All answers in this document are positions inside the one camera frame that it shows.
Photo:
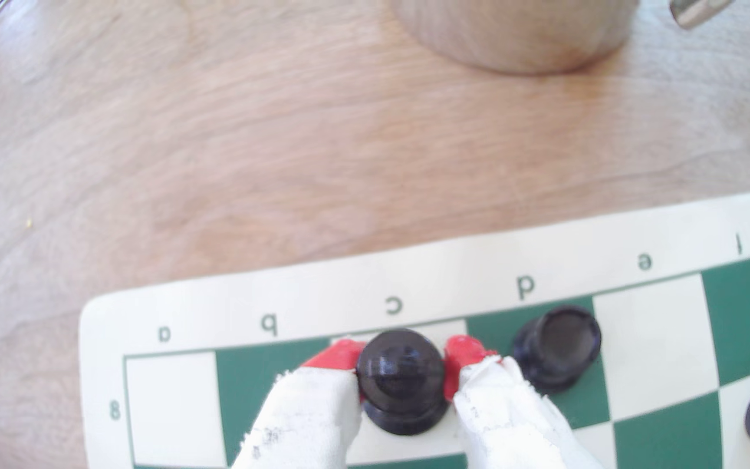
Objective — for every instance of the green and cream chess mat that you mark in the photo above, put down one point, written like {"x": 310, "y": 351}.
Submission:
{"x": 661, "y": 339}

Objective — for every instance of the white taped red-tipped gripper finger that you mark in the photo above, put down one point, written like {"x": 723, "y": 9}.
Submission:
{"x": 303, "y": 423}
{"x": 505, "y": 423}

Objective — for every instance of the black chess rook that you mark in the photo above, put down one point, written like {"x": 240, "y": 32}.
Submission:
{"x": 557, "y": 348}

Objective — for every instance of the black chess king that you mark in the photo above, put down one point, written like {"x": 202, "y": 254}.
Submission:
{"x": 401, "y": 384}

